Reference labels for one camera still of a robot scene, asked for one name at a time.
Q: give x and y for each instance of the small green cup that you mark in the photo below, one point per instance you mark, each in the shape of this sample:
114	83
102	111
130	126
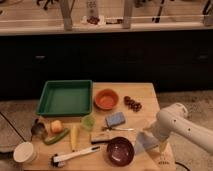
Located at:
88	122

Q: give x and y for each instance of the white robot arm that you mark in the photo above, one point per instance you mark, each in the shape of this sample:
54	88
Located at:
173	118

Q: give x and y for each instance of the yellow corn cob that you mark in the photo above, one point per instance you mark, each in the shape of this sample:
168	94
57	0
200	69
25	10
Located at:
74	137

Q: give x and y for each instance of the metal measuring cup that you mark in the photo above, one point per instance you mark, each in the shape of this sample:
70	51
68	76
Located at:
38	129

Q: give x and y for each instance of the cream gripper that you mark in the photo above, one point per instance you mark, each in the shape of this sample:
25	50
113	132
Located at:
160	134

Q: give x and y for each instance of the orange red bowl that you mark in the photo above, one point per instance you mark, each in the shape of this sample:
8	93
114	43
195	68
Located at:
106	99

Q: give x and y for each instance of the dark purple bowl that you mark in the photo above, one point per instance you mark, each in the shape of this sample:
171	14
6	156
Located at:
120	151

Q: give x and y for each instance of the green cucumber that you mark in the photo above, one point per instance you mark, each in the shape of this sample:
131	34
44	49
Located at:
56	138

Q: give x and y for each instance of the metal spoon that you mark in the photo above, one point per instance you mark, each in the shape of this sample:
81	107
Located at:
116	129

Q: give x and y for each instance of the orange yellow fruit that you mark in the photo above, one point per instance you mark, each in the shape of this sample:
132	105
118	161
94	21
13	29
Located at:
56	126

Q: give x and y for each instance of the wooden block brush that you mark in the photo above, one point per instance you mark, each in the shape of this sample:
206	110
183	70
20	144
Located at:
99	137

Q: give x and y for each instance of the green plastic tray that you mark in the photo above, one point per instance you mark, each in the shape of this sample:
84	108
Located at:
66	98

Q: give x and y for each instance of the grey towel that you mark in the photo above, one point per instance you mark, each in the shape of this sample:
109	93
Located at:
144	142

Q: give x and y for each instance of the bunch of dark grapes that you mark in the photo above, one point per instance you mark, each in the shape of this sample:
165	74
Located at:
132	104

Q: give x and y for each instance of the blue sponge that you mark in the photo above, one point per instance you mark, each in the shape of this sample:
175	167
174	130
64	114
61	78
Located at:
115	119

